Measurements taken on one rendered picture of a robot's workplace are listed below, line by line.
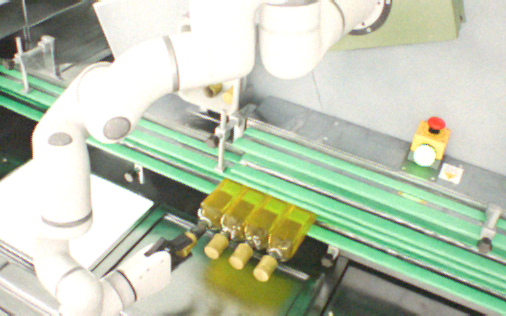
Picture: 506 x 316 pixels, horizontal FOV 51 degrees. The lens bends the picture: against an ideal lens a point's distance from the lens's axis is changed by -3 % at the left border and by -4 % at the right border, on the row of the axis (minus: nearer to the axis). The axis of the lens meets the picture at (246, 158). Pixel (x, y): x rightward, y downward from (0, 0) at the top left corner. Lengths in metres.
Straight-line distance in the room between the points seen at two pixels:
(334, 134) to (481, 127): 0.32
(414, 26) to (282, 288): 0.64
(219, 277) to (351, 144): 0.43
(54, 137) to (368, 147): 0.70
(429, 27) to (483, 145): 0.33
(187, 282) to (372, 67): 0.64
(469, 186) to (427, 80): 0.24
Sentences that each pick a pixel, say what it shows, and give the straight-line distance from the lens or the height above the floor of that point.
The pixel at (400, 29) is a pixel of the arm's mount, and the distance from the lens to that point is 1.10.
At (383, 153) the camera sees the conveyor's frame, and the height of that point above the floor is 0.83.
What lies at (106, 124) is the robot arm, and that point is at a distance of 0.78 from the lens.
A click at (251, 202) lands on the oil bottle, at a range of 1.25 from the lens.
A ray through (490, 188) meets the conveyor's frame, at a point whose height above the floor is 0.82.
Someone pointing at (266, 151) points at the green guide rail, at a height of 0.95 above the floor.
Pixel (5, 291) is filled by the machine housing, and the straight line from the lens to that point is 1.36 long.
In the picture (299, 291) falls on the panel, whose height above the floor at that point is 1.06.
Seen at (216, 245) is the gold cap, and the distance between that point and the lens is 1.17.
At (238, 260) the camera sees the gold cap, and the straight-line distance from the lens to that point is 1.14.
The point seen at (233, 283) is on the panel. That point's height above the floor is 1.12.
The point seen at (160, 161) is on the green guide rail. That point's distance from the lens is 1.46.
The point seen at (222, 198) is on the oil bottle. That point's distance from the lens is 1.25.
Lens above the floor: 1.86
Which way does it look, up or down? 46 degrees down
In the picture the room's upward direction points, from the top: 138 degrees counter-clockwise
